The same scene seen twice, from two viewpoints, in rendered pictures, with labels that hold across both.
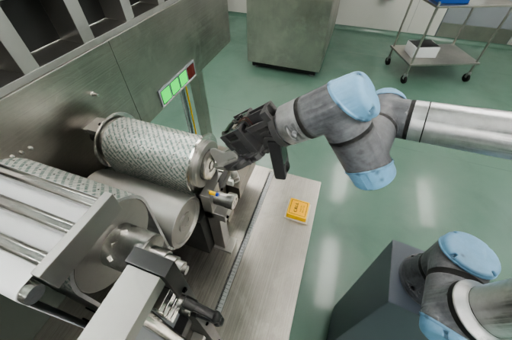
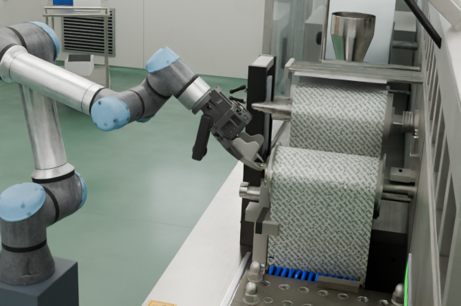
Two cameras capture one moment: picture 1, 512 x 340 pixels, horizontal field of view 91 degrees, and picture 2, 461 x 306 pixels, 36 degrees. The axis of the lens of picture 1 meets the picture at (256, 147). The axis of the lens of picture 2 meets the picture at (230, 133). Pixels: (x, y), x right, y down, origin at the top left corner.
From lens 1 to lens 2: 2.00 m
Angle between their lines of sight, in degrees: 116
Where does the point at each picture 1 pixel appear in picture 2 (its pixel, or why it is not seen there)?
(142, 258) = (261, 66)
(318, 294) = not seen: outside the picture
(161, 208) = not seen: hidden behind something
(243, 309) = (223, 256)
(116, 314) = (261, 62)
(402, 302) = (63, 261)
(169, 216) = not seen: hidden behind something
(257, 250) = (214, 286)
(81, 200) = (297, 66)
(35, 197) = (326, 75)
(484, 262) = (20, 187)
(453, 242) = (35, 195)
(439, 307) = (75, 183)
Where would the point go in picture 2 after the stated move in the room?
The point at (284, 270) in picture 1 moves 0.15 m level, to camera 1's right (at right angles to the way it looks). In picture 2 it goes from (182, 275) to (126, 276)
